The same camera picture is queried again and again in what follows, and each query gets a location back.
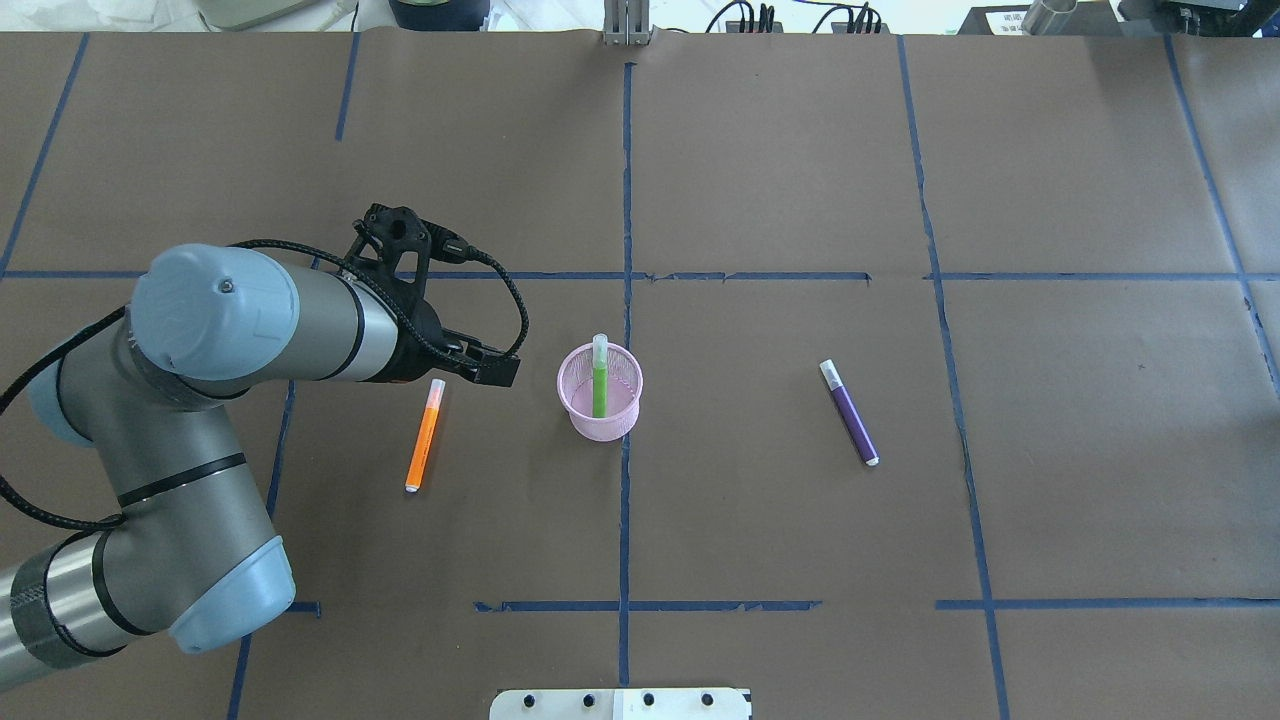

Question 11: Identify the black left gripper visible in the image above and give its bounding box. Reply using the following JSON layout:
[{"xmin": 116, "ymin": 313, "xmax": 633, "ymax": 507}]
[{"xmin": 385, "ymin": 304, "xmax": 521, "ymax": 388}]

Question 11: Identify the green highlighter pen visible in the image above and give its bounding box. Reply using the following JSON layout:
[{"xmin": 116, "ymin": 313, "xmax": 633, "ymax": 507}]
[{"xmin": 591, "ymin": 333, "xmax": 609, "ymax": 419}]

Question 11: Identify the orange highlighter pen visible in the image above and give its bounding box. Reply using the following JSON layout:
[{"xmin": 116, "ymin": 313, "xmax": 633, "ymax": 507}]
[{"xmin": 404, "ymin": 378, "xmax": 447, "ymax": 495}]

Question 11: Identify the purple highlighter pen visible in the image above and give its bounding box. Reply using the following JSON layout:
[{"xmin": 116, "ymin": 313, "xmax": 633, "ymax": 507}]
[{"xmin": 819, "ymin": 357, "xmax": 881, "ymax": 468}]

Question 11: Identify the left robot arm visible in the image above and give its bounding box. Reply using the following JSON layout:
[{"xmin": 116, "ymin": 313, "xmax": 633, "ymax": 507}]
[{"xmin": 3, "ymin": 238, "xmax": 518, "ymax": 691}]

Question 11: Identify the pink mesh pen holder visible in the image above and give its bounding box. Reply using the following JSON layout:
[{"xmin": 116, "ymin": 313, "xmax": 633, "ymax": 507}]
[{"xmin": 556, "ymin": 342, "xmax": 644, "ymax": 443}]

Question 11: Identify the small metal cup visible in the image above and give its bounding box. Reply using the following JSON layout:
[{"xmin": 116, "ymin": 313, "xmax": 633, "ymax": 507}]
[{"xmin": 1021, "ymin": 0, "xmax": 1078, "ymax": 36}]

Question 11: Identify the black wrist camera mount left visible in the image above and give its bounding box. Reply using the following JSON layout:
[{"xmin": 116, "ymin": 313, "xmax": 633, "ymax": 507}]
[{"xmin": 344, "ymin": 202, "xmax": 477, "ymax": 281}]

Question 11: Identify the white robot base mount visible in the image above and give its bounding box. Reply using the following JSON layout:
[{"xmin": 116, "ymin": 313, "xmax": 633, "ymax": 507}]
[{"xmin": 489, "ymin": 687, "xmax": 754, "ymax": 719}]

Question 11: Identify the aluminium frame post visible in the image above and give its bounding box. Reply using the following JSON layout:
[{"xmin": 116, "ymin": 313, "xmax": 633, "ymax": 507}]
[{"xmin": 602, "ymin": 0, "xmax": 653, "ymax": 47}]

